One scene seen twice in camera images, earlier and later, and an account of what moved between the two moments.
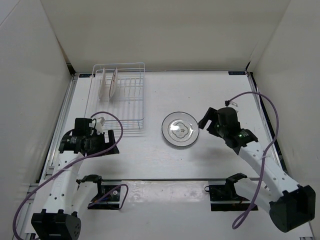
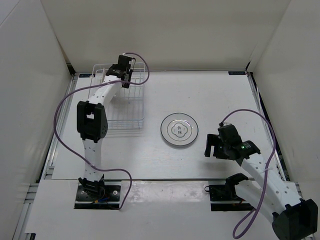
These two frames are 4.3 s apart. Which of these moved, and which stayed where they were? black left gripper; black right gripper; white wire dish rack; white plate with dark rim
Moved: black right gripper; black left gripper
Stayed: white wire dish rack; white plate with dark rim
